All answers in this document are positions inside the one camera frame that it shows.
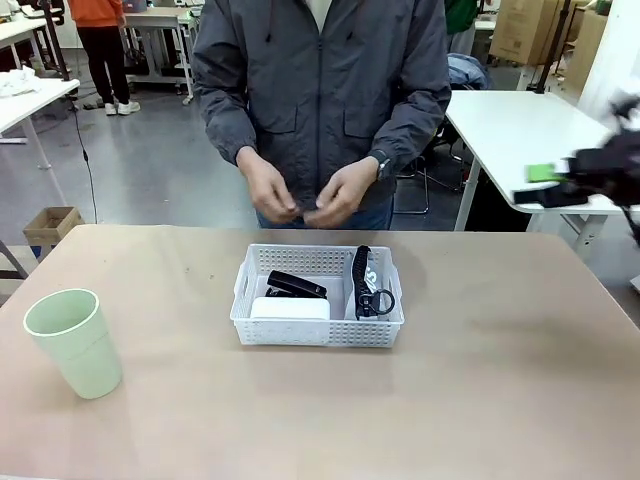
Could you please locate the black smartwatch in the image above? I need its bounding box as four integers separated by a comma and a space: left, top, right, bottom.
368, 148, 395, 182

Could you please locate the black stapler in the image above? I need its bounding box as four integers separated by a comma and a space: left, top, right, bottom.
264, 269, 329, 300

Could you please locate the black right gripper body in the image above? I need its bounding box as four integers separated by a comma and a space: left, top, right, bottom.
561, 127, 640, 207

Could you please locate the white rectangular speaker box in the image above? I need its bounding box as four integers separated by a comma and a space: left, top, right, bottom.
249, 296, 332, 322

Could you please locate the black metal chair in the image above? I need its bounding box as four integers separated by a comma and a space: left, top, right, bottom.
393, 123, 475, 215

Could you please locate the black metal stand frame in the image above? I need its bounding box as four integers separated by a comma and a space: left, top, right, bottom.
0, 238, 31, 297

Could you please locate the black metal pole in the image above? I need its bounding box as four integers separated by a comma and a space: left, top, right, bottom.
533, 0, 572, 96

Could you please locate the person right forearm grey sleeve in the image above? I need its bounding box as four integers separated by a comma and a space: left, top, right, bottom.
199, 84, 260, 167

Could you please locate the person in orange top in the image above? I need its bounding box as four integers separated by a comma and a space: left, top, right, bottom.
67, 0, 142, 117

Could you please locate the large cardboard box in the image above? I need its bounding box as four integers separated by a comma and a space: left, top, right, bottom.
488, 0, 567, 66

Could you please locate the small open cardboard box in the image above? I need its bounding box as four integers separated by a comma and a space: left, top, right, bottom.
23, 206, 86, 262

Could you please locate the white perforated plastic basket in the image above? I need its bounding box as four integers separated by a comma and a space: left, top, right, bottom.
229, 243, 405, 353

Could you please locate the person torso grey jacket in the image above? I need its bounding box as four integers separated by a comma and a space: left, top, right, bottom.
191, 0, 454, 226

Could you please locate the black strap with ring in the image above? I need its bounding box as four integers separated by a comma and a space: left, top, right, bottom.
343, 244, 399, 321

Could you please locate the light green plastic cup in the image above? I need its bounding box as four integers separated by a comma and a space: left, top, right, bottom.
22, 288, 124, 400

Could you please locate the person right hand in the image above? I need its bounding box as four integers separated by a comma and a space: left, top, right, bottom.
236, 146, 305, 225

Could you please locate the person left hand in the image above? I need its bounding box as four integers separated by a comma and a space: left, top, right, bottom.
305, 159, 382, 228

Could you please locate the tall narrow cardboard box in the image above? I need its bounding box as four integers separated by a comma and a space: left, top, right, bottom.
567, 8, 609, 92

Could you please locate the thin black floor cable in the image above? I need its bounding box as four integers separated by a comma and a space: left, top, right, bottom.
69, 98, 100, 225

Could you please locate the large white side table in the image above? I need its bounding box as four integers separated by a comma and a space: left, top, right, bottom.
443, 89, 640, 247

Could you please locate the person left forearm grey sleeve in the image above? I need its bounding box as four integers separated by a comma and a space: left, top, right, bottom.
367, 84, 453, 172

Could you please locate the white crumpled cloth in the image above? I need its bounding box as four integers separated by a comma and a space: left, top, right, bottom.
0, 68, 39, 99

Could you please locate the white table with slim leg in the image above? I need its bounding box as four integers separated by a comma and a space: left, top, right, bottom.
0, 75, 82, 172

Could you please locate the person in green top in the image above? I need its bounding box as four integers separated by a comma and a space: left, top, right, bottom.
444, 0, 482, 54

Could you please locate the white background workbench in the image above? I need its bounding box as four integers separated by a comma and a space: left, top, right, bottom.
123, 3, 197, 106

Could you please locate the blue jacket pile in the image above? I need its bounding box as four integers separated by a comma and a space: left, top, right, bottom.
446, 52, 494, 92

